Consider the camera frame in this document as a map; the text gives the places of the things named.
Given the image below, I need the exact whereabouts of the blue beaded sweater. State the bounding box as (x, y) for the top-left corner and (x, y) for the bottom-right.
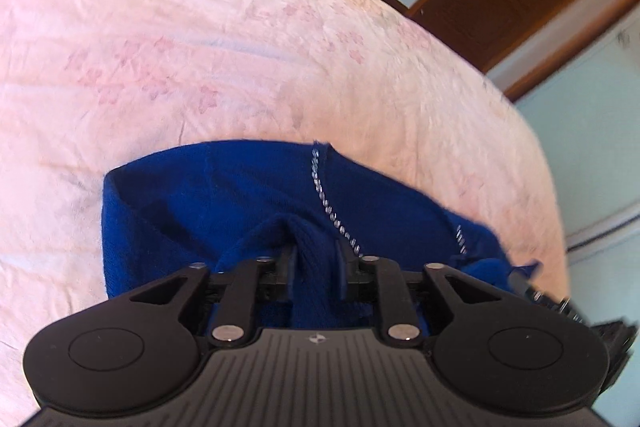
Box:
(101, 140), (545, 339)

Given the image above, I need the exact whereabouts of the pink floral blanket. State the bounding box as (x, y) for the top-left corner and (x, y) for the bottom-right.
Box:
(0, 0), (568, 427)

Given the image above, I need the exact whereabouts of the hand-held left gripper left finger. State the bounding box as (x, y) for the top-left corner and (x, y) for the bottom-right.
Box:
(129, 246), (297, 349)

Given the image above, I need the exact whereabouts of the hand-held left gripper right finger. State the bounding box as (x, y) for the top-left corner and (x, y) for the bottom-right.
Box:
(335, 241), (507, 349)

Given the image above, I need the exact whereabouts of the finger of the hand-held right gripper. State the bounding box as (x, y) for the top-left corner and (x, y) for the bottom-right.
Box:
(515, 268), (587, 327)

